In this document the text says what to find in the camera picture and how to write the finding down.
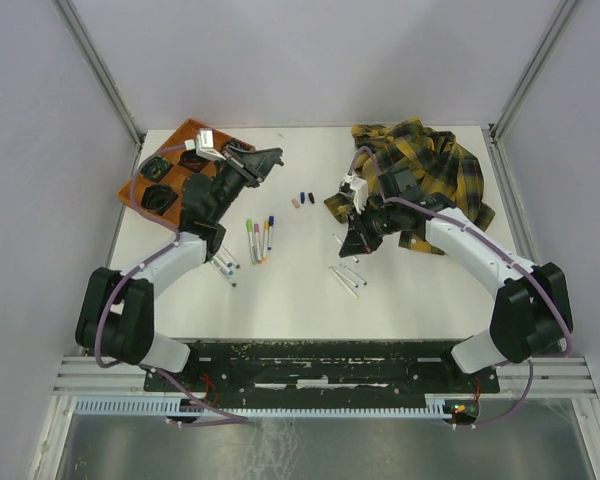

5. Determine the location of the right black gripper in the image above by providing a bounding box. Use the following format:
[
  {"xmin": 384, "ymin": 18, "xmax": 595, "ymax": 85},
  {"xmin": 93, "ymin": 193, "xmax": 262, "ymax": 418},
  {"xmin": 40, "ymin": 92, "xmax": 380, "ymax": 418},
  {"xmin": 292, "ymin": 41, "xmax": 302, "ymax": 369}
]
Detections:
[{"xmin": 340, "ymin": 200, "xmax": 401, "ymax": 256}]

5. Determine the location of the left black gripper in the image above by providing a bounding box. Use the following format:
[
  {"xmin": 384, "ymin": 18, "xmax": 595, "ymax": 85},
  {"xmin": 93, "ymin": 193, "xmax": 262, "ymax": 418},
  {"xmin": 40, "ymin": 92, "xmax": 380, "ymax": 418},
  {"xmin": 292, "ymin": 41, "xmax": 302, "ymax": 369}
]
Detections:
[{"xmin": 210, "ymin": 144, "xmax": 282, "ymax": 222}]

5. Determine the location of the pink cap white marker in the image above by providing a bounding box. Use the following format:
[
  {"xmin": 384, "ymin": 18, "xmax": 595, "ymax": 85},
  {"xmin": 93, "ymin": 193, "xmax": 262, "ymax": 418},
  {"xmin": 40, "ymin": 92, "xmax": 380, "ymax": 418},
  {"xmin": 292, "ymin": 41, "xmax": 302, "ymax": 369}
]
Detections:
[{"xmin": 329, "ymin": 267, "xmax": 359, "ymax": 300}]

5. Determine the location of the yellow cap marker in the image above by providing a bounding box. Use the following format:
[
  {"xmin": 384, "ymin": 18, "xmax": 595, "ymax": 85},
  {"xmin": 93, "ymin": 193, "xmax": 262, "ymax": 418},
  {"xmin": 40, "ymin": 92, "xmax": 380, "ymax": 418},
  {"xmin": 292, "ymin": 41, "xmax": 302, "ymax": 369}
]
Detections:
[{"xmin": 261, "ymin": 220, "xmax": 270, "ymax": 262}]

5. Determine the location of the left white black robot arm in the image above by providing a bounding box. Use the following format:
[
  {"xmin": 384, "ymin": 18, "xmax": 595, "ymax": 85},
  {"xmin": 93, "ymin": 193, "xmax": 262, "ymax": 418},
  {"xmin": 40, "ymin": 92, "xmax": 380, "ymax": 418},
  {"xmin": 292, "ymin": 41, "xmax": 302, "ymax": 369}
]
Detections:
[{"xmin": 75, "ymin": 146, "xmax": 284, "ymax": 390}]

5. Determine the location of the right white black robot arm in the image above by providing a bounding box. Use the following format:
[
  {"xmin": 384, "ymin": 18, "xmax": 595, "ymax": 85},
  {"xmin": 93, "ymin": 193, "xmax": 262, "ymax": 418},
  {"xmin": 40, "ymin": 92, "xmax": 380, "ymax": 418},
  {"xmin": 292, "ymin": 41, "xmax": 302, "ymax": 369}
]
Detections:
[{"xmin": 336, "ymin": 168, "xmax": 573, "ymax": 391}]

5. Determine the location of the orange compartment tray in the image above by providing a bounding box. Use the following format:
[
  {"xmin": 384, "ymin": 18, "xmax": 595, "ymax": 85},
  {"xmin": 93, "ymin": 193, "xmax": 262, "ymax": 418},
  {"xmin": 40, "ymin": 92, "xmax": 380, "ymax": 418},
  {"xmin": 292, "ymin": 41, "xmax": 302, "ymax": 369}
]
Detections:
[{"xmin": 117, "ymin": 118, "xmax": 256, "ymax": 227}]

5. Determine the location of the light blue cap marker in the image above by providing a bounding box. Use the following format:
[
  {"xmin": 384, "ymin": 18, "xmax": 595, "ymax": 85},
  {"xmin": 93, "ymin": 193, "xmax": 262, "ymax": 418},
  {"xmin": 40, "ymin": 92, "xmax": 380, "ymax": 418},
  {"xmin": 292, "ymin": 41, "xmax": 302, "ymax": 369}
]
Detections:
[{"xmin": 215, "ymin": 255, "xmax": 233, "ymax": 276}]

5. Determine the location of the yellow plaid shirt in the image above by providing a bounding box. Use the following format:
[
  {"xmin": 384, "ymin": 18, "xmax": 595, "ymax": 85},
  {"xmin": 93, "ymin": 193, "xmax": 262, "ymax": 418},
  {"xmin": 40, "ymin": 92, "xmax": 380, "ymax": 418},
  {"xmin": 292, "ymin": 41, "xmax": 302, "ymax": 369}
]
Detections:
[{"xmin": 324, "ymin": 119, "xmax": 495, "ymax": 255}]

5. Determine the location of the dark green cap marker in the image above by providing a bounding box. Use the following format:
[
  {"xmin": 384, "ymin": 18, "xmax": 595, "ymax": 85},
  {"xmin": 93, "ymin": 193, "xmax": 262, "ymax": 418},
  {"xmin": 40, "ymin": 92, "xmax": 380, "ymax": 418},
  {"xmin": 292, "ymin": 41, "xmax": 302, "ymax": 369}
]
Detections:
[{"xmin": 211, "ymin": 261, "xmax": 237, "ymax": 288}]

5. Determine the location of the black cable coil centre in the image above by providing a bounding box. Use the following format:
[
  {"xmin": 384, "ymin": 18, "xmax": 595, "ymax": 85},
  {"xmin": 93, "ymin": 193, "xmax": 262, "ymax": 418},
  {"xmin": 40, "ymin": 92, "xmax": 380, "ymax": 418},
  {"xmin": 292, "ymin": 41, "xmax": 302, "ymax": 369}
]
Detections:
[{"xmin": 179, "ymin": 149, "xmax": 211, "ymax": 174}]

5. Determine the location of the green black cable coil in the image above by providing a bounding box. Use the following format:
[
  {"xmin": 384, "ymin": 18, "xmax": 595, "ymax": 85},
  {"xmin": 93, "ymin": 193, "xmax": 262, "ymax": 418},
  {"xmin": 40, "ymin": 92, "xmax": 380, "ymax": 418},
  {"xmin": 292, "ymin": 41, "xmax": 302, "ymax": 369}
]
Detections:
[{"xmin": 138, "ymin": 155, "xmax": 174, "ymax": 182}]

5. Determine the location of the black cable coil front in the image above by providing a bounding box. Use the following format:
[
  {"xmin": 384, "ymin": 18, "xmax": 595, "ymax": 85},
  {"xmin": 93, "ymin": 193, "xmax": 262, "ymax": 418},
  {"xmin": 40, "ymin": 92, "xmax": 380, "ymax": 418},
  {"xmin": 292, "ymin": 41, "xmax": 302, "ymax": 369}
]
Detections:
[{"xmin": 140, "ymin": 183, "xmax": 181, "ymax": 215}]

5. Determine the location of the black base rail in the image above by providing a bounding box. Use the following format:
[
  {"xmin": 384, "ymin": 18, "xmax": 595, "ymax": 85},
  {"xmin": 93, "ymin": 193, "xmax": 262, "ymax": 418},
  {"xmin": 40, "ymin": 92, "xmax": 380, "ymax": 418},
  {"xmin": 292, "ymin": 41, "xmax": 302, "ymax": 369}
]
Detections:
[{"xmin": 144, "ymin": 340, "xmax": 500, "ymax": 409}]

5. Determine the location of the white cable duct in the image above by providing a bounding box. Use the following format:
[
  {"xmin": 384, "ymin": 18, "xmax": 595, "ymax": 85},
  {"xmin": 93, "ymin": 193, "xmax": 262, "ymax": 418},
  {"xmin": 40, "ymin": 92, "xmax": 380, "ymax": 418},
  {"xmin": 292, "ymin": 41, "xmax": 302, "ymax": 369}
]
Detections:
[{"xmin": 74, "ymin": 395, "xmax": 451, "ymax": 420}]

